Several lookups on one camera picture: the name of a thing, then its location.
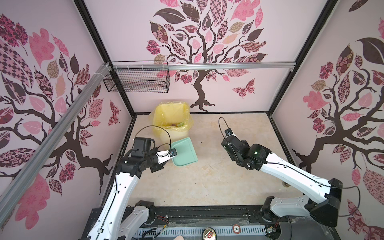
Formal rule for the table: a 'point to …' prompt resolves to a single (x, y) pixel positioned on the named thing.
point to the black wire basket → (139, 80)
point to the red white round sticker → (236, 229)
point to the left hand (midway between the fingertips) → (163, 158)
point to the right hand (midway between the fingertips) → (237, 143)
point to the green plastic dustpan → (186, 154)
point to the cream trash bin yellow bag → (172, 122)
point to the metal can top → (209, 233)
